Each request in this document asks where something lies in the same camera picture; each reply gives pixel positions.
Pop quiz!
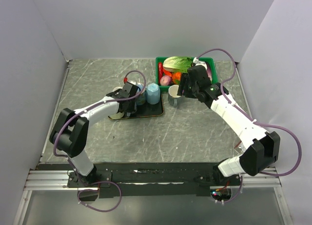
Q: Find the red toy chili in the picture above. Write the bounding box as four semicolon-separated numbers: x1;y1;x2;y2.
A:
158;62;163;78

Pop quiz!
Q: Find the aluminium frame rail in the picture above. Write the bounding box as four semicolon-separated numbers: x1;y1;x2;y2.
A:
13;60;72;225

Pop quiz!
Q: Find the large grey faceted mug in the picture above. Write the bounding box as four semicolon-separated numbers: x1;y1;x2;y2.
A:
168;84;183;108

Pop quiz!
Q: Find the toy cabbage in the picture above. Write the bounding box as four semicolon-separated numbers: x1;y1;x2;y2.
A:
162;56;193;75

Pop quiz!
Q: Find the light blue faceted mug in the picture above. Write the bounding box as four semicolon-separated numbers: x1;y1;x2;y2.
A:
146;83;160;105

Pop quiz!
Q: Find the small packaged card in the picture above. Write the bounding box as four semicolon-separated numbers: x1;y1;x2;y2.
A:
234;142;245;153

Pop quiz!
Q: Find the purple toy onion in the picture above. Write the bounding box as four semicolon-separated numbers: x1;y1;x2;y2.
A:
159;75;172;86

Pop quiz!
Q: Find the frosted grey mug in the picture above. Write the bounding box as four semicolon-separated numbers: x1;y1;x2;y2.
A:
112;86;122;92

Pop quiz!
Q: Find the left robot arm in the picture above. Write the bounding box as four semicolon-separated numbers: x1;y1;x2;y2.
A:
49;82;141;187

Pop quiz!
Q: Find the blue patterned mug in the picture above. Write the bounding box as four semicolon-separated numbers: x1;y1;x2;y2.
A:
136;83;146;106

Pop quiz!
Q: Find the black serving tray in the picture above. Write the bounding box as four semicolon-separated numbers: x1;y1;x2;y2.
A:
107;91;164;121

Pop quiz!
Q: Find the small orange toy vegetable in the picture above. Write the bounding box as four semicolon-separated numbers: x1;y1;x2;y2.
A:
172;72;182;85

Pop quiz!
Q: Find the purple toy eggplant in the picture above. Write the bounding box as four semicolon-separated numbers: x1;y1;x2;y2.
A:
206;62;213;81

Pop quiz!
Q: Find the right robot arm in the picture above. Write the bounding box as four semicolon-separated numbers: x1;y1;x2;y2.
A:
177;65;280;185

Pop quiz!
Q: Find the green plastic crate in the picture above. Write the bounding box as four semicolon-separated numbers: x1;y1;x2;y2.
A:
155;57;218;92

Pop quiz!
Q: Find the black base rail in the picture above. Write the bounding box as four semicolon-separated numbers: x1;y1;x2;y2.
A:
36;163;242;200

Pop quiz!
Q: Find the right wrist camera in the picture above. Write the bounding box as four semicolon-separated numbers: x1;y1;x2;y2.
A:
193;57;207;68

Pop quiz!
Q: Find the light green mug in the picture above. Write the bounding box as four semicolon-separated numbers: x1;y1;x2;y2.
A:
109;112;124;120

